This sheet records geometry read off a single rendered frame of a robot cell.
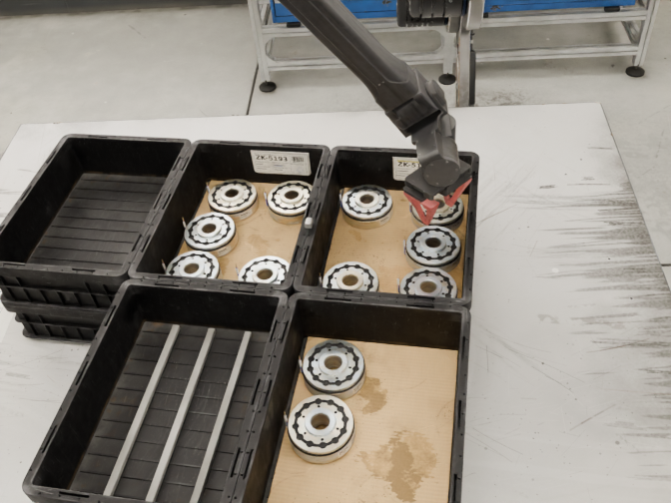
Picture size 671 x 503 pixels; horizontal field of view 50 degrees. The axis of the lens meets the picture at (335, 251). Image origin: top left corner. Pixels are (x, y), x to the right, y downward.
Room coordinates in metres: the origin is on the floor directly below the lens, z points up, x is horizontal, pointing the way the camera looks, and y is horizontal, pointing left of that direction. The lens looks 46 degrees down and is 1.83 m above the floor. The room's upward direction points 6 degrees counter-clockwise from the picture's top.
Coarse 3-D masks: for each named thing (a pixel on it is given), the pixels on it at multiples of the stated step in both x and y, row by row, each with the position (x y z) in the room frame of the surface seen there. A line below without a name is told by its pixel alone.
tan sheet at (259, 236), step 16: (208, 192) 1.20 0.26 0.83; (208, 208) 1.14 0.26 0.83; (240, 224) 1.08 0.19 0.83; (256, 224) 1.08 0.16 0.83; (272, 224) 1.07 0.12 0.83; (240, 240) 1.04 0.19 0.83; (256, 240) 1.03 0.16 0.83; (272, 240) 1.03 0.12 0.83; (288, 240) 1.02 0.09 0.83; (224, 256) 0.99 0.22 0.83; (240, 256) 0.99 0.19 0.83; (256, 256) 0.98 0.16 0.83; (288, 256) 0.97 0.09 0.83; (224, 272) 0.95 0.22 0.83
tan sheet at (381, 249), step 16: (400, 192) 1.13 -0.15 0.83; (400, 208) 1.08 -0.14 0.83; (464, 208) 1.06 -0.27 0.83; (336, 224) 1.05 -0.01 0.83; (400, 224) 1.03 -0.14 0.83; (464, 224) 1.01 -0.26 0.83; (336, 240) 1.01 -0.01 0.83; (352, 240) 1.00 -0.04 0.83; (368, 240) 1.00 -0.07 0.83; (384, 240) 0.99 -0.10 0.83; (400, 240) 0.99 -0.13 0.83; (464, 240) 0.97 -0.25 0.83; (336, 256) 0.96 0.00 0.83; (352, 256) 0.95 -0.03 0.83; (368, 256) 0.95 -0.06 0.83; (384, 256) 0.95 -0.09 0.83; (400, 256) 0.94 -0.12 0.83; (384, 272) 0.90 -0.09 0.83; (400, 272) 0.90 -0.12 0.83; (448, 272) 0.89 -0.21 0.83; (384, 288) 0.86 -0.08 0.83
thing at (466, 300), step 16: (320, 192) 1.04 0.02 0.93; (320, 208) 0.99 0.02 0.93; (304, 256) 0.87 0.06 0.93; (304, 272) 0.83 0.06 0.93; (464, 272) 0.79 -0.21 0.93; (304, 288) 0.80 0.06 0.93; (320, 288) 0.79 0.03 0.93; (336, 288) 0.79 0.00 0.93; (464, 288) 0.76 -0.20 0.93; (464, 304) 0.73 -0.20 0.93
